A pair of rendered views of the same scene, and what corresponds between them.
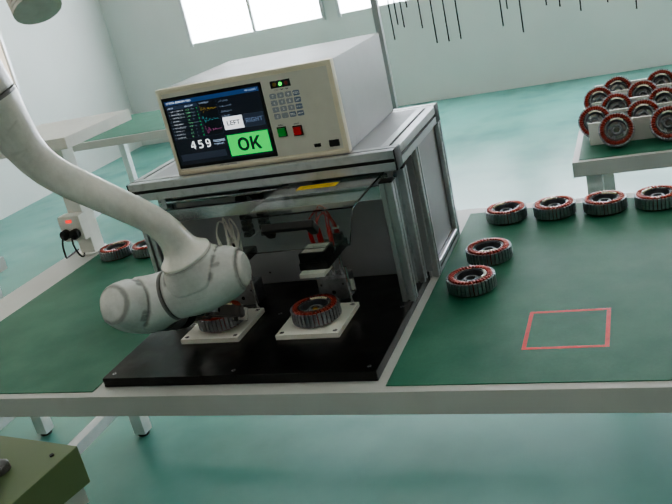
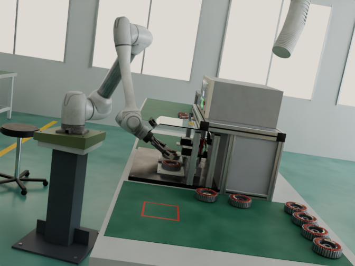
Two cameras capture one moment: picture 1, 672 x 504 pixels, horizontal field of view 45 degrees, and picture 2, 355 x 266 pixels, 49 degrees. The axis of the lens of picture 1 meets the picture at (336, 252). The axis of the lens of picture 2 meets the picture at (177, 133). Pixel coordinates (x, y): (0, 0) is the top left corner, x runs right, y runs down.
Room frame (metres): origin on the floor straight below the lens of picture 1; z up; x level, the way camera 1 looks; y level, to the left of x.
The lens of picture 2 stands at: (0.74, -1.83, 1.42)
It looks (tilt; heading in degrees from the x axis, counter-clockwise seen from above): 11 degrees down; 64
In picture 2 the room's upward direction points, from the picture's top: 9 degrees clockwise
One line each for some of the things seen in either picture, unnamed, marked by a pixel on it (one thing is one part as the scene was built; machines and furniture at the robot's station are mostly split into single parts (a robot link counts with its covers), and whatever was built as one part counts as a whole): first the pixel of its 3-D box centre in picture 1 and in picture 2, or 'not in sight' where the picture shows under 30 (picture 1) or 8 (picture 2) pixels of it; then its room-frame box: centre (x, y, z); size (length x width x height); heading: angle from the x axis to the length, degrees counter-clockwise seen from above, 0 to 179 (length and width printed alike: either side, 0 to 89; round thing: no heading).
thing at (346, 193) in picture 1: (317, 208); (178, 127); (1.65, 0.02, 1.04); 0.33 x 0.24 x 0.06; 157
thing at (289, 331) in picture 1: (318, 320); (170, 169); (1.66, 0.07, 0.78); 0.15 x 0.15 x 0.01; 67
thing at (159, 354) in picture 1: (274, 326); (172, 166); (1.73, 0.18, 0.76); 0.64 x 0.47 x 0.02; 67
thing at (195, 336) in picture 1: (223, 325); (170, 158); (1.76, 0.30, 0.78); 0.15 x 0.15 x 0.01; 67
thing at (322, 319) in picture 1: (315, 310); (171, 165); (1.66, 0.07, 0.80); 0.11 x 0.11 x 0.04
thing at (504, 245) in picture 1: (488, 251); (240, 200); (1.85, -0.37, 0.77); 0.11 x 0.11 x 0.04
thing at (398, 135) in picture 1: (288, 151); (232, 120); (2.01, 0.06, 1.09); 0.68 x 0.44 x 0.05; 67
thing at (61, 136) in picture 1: (73, 198); not in sight; (2.60, 0.79, 0.98); 0.37 x 0.35 x 0.46; 67
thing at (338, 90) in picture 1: (281, 101); (236, 99); (2.00, 0.05, 1.22); 0.44 x 0.39 x 0.20; 67
